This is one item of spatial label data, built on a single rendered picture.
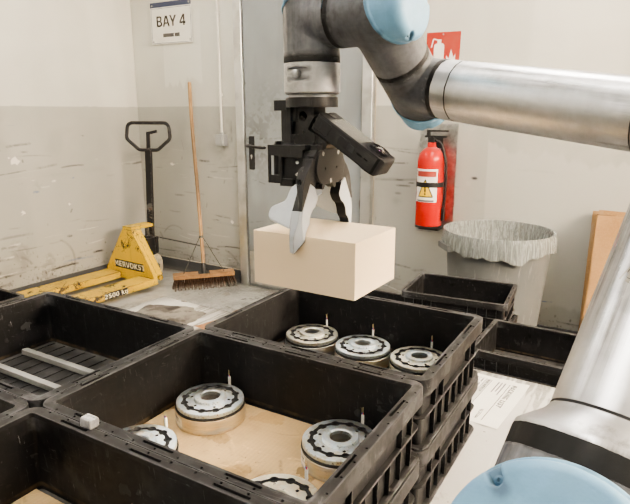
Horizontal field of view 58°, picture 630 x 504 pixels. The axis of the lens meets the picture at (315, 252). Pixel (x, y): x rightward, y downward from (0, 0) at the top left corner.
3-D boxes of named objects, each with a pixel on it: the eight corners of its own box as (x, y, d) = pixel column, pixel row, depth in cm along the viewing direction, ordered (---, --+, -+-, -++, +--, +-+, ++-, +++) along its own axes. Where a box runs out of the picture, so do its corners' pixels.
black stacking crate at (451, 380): (479, 378, 104) (484, 319, 101) (422, 461, 79) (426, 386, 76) (296, 335, 123) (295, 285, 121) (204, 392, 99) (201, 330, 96)
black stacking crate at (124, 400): (421, 462, 79) (425, 387, 76) (311, 623, 54) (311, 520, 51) (202, 393, 98) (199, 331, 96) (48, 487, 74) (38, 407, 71)
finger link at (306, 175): (301, 220, 77) (320, 164, 79) (312, 222, 76) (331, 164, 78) (284, 205, 73) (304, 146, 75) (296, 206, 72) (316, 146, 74)
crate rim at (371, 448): (426, 399, 77) (427, 383, 76) (312, 539, 51) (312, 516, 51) (200, 340, 96) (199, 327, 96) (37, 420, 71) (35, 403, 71)
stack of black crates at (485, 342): (608, 471, 185) (626, 342, 175) (597, 527, 161) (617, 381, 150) (485, 435, 206) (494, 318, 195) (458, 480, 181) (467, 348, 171)
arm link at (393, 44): (449, 29, 71) (375, 37, 78) (416, -48, 63) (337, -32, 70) (426, 78, 69) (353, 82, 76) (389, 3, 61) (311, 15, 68)
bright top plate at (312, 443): (392, 438, 76) (392, 434, 76) (350, 476, 69) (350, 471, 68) (331, 415, 82) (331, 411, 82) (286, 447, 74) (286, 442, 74)
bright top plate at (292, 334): (347, 333, 113) (347, 330, 113) (319, 350, 105) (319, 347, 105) (305, 322, 118) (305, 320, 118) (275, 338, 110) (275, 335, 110)
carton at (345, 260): (393, 278, 82) (395, 227, 81) (354, 301, 73) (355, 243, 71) (301, 263, 91) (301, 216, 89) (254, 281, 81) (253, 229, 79)
